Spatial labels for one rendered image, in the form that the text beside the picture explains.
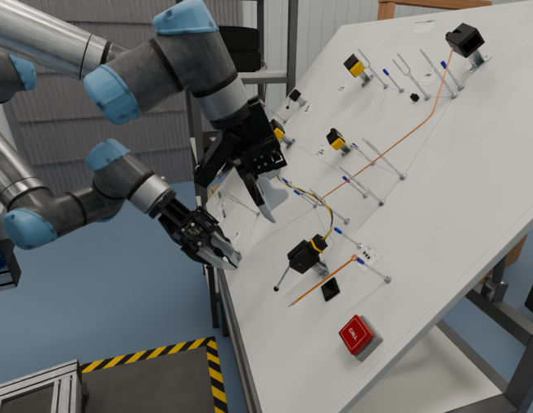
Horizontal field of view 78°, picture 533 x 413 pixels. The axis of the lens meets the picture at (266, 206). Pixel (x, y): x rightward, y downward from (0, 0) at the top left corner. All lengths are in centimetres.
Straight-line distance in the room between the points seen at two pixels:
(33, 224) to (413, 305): 66
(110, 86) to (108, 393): 175
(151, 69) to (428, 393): 92
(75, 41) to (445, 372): 108
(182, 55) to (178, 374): 174
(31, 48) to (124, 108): 18
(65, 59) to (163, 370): 170
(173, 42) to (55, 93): 363
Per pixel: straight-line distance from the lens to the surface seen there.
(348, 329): 64
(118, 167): 67
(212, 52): 49
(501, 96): 80
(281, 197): 57
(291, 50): 163
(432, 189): 72
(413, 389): 100
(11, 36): 62
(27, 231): 68
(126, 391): 202
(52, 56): 61
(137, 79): 48
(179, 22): 48
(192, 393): 193
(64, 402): 180
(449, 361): 109
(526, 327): 97
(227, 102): 50
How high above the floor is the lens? 156
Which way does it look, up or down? 26 degrees down
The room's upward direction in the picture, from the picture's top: straight up
